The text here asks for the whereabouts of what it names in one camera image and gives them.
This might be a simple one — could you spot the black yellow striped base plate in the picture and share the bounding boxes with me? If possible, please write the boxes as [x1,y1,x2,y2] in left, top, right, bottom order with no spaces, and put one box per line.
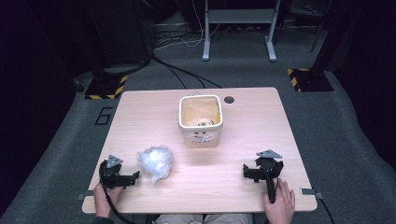
[84,74,129,101]
[287,67,334,93]

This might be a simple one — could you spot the person's left hand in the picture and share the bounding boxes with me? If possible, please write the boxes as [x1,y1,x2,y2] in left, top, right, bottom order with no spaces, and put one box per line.
[92,182,124,218]

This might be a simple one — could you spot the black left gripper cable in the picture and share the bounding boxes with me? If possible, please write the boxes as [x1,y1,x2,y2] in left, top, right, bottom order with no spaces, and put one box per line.
[98,160,135,224]

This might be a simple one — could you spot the grey metal table bracket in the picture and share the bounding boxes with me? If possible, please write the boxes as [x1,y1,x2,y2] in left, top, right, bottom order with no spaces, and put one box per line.
[77,189,95,202]
[299,187,324,201]

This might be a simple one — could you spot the person's right hand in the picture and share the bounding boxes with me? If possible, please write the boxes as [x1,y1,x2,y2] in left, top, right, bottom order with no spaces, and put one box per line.
[262,178,296,224]

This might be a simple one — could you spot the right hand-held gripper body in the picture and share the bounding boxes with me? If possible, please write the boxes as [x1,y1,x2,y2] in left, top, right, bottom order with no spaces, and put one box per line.
[250,149,285,184]

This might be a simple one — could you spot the person's legs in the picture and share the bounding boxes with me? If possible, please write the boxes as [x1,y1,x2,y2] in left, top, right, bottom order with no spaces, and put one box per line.
[154,213,255,224]

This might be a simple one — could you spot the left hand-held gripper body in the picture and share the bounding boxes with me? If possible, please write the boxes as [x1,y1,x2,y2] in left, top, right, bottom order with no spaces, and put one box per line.
[99,154,135,189]

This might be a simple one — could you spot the bundle of floor cables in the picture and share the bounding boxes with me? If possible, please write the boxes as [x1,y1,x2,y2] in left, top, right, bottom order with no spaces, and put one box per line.
[153,0,219,52]

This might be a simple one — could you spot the white square trash bin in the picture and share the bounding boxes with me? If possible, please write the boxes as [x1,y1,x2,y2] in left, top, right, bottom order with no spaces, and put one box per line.
[177,94,224,148]

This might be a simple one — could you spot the white metal stand frame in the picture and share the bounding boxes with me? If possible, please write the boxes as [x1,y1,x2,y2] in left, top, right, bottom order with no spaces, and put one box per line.
[201,0,282,63]

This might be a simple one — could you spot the clear bin liner bag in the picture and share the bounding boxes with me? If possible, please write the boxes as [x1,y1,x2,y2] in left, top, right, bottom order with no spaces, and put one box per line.
[180,91,222,128]

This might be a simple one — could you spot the black bracket cable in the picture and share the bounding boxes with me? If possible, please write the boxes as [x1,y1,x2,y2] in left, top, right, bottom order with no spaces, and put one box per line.
[318,197,336,224]

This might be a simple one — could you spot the clear plastic bag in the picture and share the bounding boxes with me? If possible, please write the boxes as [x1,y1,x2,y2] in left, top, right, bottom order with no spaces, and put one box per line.
[135,145,175,185]

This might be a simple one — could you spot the black floor cable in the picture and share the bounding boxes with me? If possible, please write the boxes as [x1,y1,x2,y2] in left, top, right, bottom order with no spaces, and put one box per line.
[151,54,223,90]

